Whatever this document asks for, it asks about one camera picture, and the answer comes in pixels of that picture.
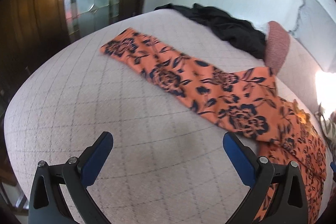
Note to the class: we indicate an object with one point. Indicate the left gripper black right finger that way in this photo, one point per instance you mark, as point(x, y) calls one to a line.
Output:
point(289, 203)

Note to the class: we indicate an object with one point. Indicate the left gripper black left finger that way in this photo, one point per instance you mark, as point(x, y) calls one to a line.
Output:
point(47, 203)

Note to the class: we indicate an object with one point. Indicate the orange black floral garment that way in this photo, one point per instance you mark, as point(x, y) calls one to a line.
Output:
point(246, 103)

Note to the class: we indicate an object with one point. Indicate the cream floral blanket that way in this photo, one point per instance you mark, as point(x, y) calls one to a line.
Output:
point(327, 126)

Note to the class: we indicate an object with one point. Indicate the pink bolster pillow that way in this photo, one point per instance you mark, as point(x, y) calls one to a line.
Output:
point(277, 46)

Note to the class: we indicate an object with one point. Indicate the black crumpled garment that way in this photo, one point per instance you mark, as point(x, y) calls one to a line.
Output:
point(239, 33)

